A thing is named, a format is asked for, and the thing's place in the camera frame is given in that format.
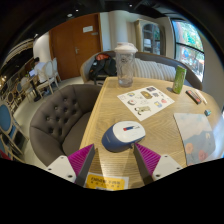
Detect clear shaker bottle white lid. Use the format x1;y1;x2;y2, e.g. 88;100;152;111
114;42;139;88

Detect striped cushion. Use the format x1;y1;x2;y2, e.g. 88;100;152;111
133;58;166;81
157;63;177;83

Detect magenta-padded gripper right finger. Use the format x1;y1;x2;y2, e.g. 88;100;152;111
133;143;184;186

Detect brown wooden door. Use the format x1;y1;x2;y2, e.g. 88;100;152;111
49;13;103;81

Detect yellow label sticker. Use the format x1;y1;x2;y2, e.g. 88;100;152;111
84;173;130;192

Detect grey tufted armchair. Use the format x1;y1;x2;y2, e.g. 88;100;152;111
29;83;103;167

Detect white and blue computer mouse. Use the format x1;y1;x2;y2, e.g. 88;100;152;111
101;120;147;153

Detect blue upholstered chair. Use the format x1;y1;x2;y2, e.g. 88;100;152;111
0;99;29;164

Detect black and orange backpack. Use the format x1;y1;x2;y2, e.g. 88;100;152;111
88;53;118;84

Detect light blue printed mouse pad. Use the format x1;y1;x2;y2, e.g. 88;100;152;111
173;112;217;167

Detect black and red flat box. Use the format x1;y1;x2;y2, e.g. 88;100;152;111
185;89;203;105

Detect green drink can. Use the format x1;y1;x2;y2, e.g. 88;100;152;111
171;65;188;95

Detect large black-framed window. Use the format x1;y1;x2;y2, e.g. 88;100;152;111
171;19;205;83

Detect glass-fronted cabinet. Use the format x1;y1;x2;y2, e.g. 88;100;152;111
134;18;167;56

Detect person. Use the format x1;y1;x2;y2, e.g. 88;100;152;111
29;57;48;84

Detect grey curved sofa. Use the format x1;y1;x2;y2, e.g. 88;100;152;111
79;50;203;91

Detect group of white chairs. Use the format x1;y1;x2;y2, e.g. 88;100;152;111
19;58;63;101

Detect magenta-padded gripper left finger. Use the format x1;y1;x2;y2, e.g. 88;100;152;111
45;143;97;188

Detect white sticker sheet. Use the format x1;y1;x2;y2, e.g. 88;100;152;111
116;85;176;122

